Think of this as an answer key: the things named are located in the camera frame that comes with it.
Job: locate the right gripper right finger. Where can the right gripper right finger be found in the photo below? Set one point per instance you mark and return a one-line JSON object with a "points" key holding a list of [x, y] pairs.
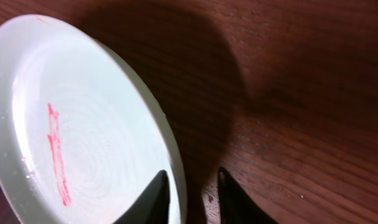
{"points": [[235, 206]]}

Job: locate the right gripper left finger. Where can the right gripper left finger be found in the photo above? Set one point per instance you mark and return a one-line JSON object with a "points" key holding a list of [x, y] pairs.
{"points": [[152, 205]]}

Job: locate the light blue plate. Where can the light blue plate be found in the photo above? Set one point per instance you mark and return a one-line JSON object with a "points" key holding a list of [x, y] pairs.
{"points": [[81, 135]]}

